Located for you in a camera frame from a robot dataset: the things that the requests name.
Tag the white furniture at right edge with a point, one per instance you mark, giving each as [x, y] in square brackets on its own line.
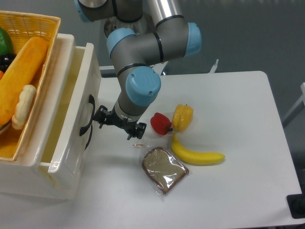
[295, 109]

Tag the black toy item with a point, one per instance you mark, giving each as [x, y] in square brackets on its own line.
[6, 60]

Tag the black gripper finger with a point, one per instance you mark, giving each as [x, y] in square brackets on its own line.
[103, 116]
[135, 130]

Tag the cream toy pastry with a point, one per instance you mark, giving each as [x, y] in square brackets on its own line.
[22, 108]

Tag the green toy pepper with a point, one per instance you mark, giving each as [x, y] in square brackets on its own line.
[6, 45]

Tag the yellow toy banana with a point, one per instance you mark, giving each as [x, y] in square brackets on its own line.
[193, 157]

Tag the black drawer handle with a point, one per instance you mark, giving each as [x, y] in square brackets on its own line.
[87, 115]

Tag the white drawer cabinet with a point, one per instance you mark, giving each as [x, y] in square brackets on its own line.
[28, 175]

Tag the black object at edge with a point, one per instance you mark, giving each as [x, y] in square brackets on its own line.
[296, 203]

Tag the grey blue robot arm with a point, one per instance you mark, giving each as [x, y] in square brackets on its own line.
[134, 55]

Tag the yellow toy pepper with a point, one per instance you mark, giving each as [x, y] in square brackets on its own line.
[182, 117]

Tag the white top drawer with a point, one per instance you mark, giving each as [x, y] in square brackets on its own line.
[65, 150]

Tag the orange toy baguette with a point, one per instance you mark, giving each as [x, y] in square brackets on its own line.
[20, 73]

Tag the wrapped brown bread slice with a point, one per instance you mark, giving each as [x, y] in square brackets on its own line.
[162, 168]

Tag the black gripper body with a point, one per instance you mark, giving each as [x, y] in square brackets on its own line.
[113, 119]

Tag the yellow wicker basket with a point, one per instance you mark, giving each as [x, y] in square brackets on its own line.
[21, 27]

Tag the red toy pepper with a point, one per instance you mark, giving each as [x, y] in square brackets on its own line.
[161, 124]

